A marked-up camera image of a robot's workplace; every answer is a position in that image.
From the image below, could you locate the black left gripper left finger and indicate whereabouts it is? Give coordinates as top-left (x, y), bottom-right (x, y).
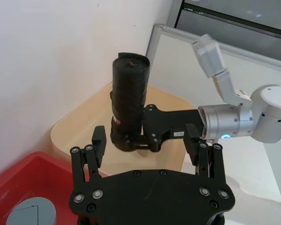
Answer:
top-left (70, 126), bottom-right (107, 186)

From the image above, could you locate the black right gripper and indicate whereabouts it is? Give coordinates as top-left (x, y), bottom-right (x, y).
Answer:
top-left (109, 90), bottom-right (203, 153)

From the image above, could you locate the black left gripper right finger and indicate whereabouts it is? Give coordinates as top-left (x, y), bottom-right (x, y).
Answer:
top-left (183, 124), bottom-right (226, 181)

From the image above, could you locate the black plastic bag roll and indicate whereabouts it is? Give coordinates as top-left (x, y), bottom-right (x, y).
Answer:
top-left (109, 52), bottom-right (151, 151)

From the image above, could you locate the beige rounded wooden stool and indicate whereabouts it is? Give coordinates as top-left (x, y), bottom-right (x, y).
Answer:
top-left (51, 82), bottom-right (194, 178)

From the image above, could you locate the red plastic bin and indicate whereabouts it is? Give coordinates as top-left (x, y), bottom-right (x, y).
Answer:
top-left (0, 151), bottom-right (79, 225)

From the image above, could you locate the grey framed partition panel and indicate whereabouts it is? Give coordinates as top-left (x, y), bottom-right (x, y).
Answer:
top-left (144, 23), bottom-right (281, 213)

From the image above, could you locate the grey round lid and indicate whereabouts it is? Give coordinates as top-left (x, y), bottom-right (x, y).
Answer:
top-left (5, 196), bottom-right (58, 225)

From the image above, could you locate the dark glass cabinet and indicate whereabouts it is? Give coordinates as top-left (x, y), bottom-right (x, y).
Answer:
top-left (170, 0), bottom-right (281, 63)

